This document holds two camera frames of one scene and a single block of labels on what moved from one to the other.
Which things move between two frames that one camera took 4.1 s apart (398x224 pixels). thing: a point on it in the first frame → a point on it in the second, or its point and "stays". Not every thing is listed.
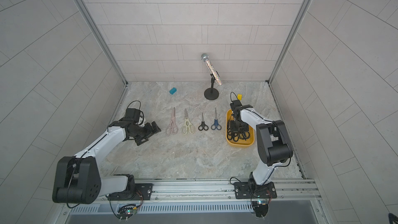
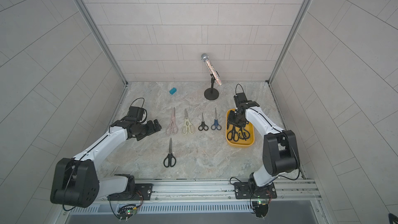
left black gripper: x=150 y=131 stays
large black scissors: x=233 y=135 → x=170 y=159
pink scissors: x=173 y=128 stays
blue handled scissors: x=216 y=125 stays
